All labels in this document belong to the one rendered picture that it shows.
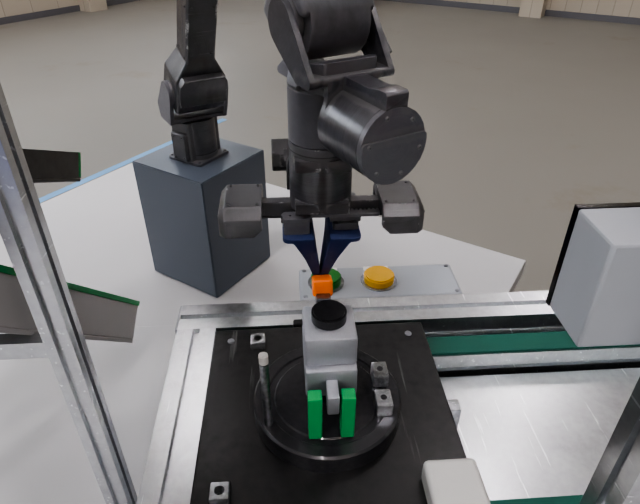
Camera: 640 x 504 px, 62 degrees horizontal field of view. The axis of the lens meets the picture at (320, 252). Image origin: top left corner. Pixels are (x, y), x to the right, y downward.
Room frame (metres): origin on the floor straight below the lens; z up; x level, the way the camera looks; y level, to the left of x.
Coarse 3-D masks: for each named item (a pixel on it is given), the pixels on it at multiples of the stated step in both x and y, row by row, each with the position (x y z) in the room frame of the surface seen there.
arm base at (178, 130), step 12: (204, 120) 0.73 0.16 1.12; (216, 120) 0.76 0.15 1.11; (180, 132) 0.72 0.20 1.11; (192, 132) 0.72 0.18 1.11; (204, 132) 0.73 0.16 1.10; (216, 132) 0.76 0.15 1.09; (180, 144) 0.71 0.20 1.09; (192, 144) 0.72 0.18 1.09; (204, 144) 0.72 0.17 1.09; (216, 144) 0.75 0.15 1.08; (180, 156) 0.72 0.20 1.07; (192, 156) 0.71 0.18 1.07; (204, 156) 0.72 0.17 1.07; (216, 156) 0.73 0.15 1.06
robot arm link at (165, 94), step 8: (160, 88) 0.73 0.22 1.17; (168, 88) 0.70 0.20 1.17; (160, 96) 0.73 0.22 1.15; (168, 96) 0.70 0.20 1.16; (160, 104) 0.74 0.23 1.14; (168, 104) 0.70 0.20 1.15; (224, 104) 0.74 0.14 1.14; (160, 112) 0.75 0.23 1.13; (168, 112) 0.71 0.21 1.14; (192, 112) 0.74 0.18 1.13; (200, 112) 0.74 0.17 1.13; (208, 112) 0.74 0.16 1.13; (216, 112) 0.74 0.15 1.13; (224, 112) 0.75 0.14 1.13; (168, 120) 0.71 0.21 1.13; (176, 120) 0.71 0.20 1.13; (184, 120) 0.72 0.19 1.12; (192, 120) 0.72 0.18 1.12
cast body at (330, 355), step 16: (320, 304) 0.35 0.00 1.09; (336, 304) 0.35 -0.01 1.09; (304, 320) 0.34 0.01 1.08; (320, 320) 0.33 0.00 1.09; (336, 320) 0.33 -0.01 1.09; (352, 320) 0.34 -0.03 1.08; (304, 336) 0.32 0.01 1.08; (320, 336) 0.32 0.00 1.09; (336, 336) 0.32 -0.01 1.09; (352, 336) 0.32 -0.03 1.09; (304, 352) 0.32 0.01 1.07; (320, 352) 0.32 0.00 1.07; (336, 352) 0.32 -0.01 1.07; (352, 352) 0.32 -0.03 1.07; (304, 368) 0.33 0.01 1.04; (320, 368) 0.32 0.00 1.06; (336, 368) 0.32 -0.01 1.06; (352, 368) 0.32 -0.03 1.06; (320, 384) 0.31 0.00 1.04; (336, 384) 0.31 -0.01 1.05; (352, 384) 0.31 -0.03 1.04; (336, 400) 0.29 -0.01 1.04
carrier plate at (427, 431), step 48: (240, 336) 0.45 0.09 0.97; (288, 336) 0.45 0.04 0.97; (384, 336) 0.45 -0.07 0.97; (240, 384) 0.38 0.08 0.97; (432, 384) 0.38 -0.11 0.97; (240, 432) 0.32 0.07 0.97; (432, 432) 0.32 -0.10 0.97; (240, 480) 0.27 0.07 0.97; (288, 480) 0.27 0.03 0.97; (336, 480) 0.27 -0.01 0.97; (384, 480) 0.27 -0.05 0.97
